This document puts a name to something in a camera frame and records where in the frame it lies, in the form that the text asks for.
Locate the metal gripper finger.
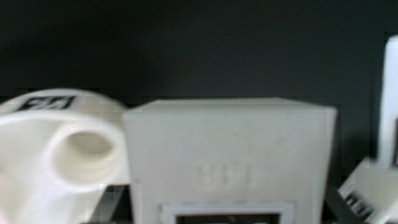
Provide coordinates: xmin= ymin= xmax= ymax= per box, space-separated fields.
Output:
xmin=81 ymin=185 xmax=127 ymax=224

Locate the white stool leg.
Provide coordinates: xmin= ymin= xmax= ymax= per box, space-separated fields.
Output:
xmin=124 ymin=98 xmax=337 ymax=224
xmin=339 ymin=159 xmax=398 ymax=224

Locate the white front fence rail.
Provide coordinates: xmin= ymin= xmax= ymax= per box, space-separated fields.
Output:
xmin=378 ymin=35 xmax=398 ymax=166

